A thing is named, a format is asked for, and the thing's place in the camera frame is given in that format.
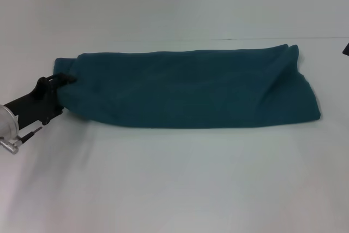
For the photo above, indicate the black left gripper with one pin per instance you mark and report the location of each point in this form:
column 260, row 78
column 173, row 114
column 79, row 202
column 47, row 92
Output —
column 32, row 107

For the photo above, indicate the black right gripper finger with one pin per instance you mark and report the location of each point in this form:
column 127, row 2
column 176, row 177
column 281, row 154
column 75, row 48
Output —
column 346, row 48

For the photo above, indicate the teal blue shirt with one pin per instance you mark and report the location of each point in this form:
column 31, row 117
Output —
column 185, row 88

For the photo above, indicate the silver knob on left gripper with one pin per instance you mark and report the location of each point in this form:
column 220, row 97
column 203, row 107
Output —
column 9, row 145

